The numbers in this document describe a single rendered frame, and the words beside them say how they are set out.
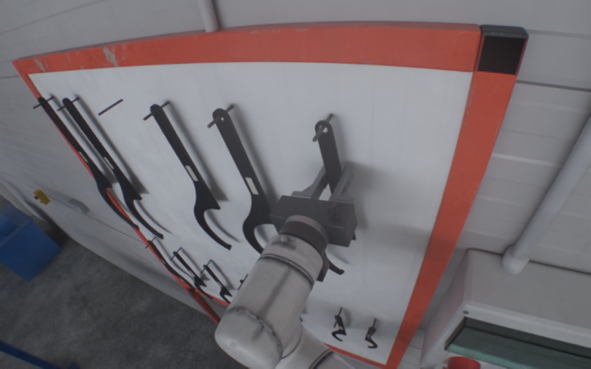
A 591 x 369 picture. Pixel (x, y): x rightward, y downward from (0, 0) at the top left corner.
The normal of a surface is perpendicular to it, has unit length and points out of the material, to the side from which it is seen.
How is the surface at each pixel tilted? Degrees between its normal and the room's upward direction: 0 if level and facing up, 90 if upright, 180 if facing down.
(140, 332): 0
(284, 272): 22
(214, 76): 90
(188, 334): 0
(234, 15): 90
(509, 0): 90
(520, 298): 0
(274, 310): 40
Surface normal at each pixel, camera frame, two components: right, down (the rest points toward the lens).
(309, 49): -0.40, 0.65
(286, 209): -0.25, -0.75
